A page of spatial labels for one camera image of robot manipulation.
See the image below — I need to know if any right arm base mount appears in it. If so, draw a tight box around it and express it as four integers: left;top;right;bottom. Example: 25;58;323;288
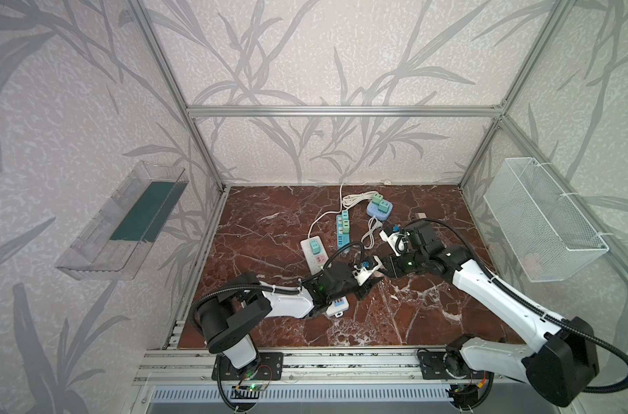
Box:
416;348;486;383

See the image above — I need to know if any white wire mesh basket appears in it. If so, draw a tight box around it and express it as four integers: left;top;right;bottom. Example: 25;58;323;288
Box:
484;157;610;283

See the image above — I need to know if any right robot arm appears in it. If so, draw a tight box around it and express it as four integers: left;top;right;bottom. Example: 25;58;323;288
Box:
380;218;628;407

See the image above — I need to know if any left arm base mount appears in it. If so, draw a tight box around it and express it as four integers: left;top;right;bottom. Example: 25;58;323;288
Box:
211;352;285;381

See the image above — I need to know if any light blue square power socket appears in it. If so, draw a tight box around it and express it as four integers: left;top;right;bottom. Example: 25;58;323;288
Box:
367;200;393;222

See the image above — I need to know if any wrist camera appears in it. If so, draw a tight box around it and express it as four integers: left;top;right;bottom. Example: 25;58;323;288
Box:
353;255;384;286
379;225;407;256

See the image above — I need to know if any light green usb adapter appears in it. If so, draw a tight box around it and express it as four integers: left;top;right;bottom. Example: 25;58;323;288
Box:
371;193;384;205

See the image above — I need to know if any aluminium front rail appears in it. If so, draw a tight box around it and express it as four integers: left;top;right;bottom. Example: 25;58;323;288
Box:
131;347;571;386

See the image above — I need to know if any teal power strip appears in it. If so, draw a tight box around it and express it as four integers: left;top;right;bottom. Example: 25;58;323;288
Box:
336;214;350;249

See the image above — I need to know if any teal green usb adapter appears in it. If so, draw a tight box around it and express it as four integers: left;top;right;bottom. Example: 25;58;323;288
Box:
378;200;392;212

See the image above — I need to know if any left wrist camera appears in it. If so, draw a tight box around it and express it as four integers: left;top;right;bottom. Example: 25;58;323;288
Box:
353;255;384;286

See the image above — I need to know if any clear plastic wall tray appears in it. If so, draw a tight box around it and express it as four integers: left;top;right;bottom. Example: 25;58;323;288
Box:
55;161;189;281

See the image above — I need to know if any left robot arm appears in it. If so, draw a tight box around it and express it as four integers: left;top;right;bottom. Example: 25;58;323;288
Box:
187;256;384;376

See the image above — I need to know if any white long power strip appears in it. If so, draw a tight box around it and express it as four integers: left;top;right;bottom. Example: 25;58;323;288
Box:
300;236;349;318

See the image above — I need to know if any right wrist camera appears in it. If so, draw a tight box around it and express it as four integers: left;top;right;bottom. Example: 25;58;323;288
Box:
379;225;407;256

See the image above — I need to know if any white socket cable with plug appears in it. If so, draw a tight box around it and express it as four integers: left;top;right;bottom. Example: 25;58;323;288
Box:
359;216;385;250

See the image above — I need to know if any white bundled strip cable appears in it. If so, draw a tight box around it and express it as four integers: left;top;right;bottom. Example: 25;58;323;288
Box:
307;178;395;239

